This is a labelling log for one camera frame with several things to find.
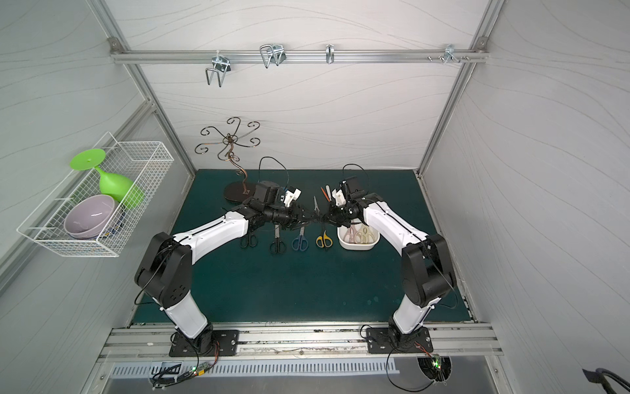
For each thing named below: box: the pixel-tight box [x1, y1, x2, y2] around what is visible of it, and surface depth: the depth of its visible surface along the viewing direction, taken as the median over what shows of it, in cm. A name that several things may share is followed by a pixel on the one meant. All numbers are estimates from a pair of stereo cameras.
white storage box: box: [337, 218, 381, 251], surface depth 98 cm
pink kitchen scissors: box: [342, 225, 357, 244], surface depth 100 cm
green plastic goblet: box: [69, 147, 146, 209], surface depth 64 cm
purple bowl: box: [63, 194, 116, 240], surface depth 62 cm
